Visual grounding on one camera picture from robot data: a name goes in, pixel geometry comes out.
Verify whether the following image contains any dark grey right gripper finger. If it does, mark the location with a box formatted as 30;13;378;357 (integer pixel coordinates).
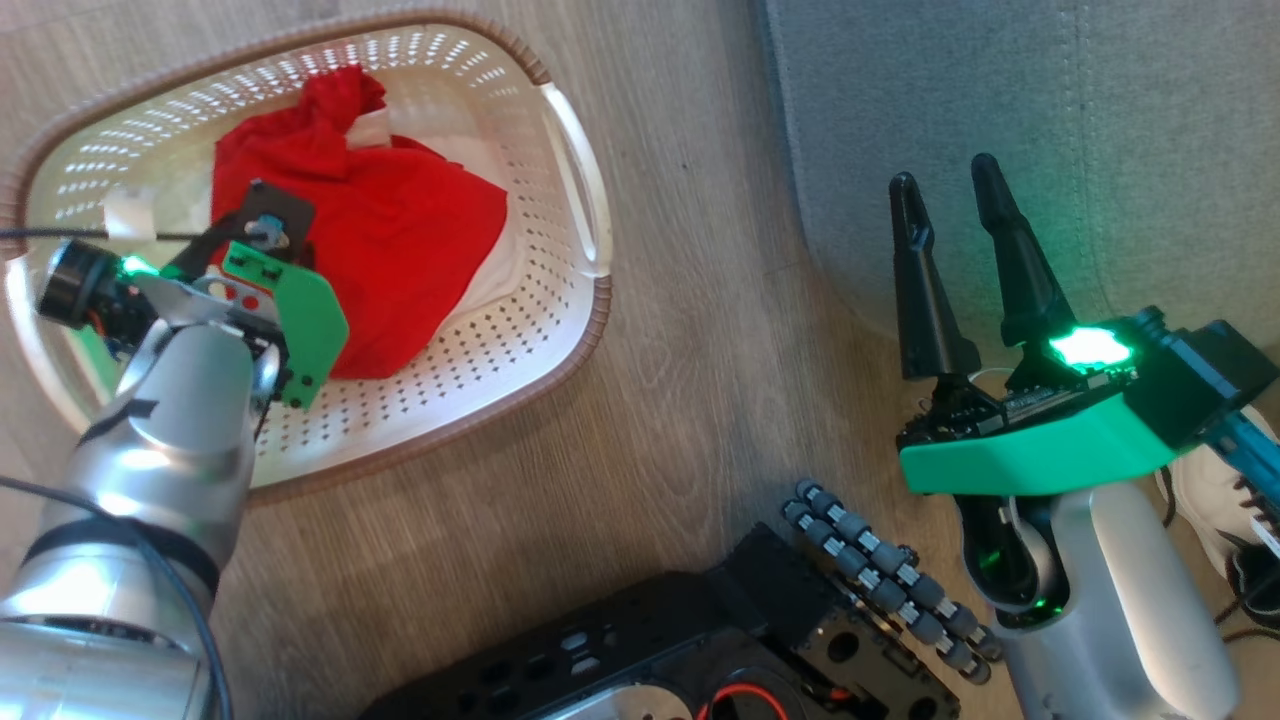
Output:
970;152;1079;369
888;172;984;382

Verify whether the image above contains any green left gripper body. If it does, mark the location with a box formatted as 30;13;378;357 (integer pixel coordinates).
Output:
160;180;350;410

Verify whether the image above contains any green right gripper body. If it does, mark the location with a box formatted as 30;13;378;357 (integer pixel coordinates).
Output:
896;322;1191;498

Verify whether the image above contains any red cloth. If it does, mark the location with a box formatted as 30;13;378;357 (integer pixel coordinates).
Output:
210;65;509;381

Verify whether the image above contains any grey fabric sofa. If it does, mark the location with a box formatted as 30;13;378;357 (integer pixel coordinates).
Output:
755;0;1280;401

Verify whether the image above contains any white perforated laundry basket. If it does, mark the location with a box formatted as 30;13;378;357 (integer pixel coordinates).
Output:
0;10;613;503

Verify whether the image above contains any white sneaker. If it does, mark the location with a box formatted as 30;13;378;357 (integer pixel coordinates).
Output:
1155;404;1280;626

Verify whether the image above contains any grey roller omni wheel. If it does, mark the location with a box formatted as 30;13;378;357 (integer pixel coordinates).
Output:
782;479;1003;687

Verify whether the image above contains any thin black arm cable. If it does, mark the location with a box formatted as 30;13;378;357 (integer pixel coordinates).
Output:
0;476;234;720

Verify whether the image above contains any red base cable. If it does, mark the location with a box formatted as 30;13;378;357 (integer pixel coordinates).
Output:
697;681;793;720

